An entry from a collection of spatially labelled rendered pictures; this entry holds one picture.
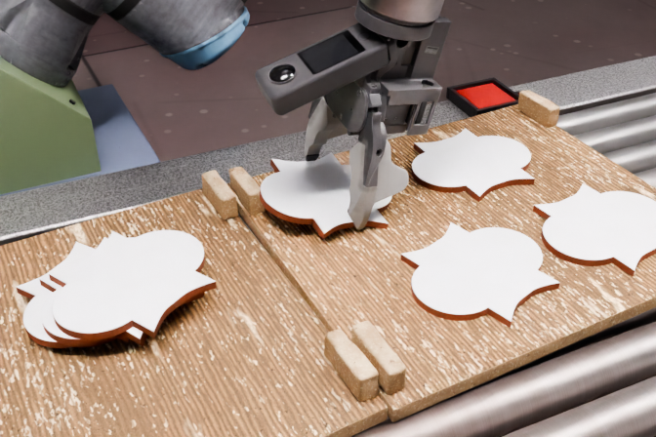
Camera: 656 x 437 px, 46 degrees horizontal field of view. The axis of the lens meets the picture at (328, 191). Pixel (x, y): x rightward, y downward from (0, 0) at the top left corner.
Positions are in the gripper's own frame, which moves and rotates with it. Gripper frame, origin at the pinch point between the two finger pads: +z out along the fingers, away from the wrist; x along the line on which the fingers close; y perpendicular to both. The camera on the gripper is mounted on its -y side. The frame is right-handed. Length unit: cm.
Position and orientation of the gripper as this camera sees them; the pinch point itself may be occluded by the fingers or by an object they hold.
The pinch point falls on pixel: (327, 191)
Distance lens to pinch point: 78.8
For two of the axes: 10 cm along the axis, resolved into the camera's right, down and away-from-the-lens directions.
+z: -2.2, 8.0, 5.6
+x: -4.5, -5.9, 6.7
